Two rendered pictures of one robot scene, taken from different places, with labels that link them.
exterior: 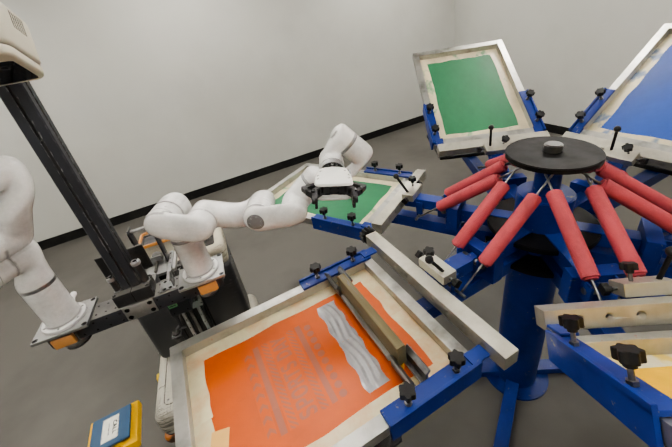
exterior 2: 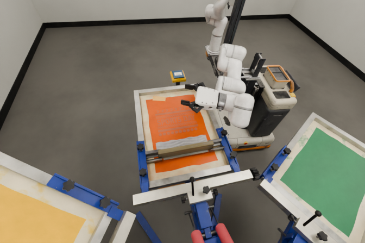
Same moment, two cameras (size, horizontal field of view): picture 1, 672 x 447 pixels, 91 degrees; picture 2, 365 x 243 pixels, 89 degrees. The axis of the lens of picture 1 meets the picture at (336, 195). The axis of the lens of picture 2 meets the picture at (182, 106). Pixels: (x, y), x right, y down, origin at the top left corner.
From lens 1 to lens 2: 0.97 m
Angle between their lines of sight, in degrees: 71
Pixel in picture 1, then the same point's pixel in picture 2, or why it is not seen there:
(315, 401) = (161, 125)
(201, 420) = (170, 94)
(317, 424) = (153, 124)
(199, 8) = not seen: outside the picture
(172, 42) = not seen: outside the picture
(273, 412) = (163, 112)
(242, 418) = (166, 104)
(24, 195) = (219, 4)
